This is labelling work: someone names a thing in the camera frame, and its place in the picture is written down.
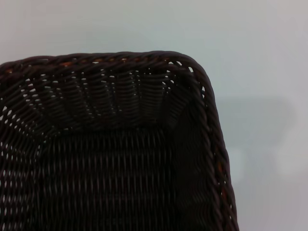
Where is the dark brown woven basket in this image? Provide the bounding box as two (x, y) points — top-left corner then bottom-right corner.
(0, 50), (239, 231)

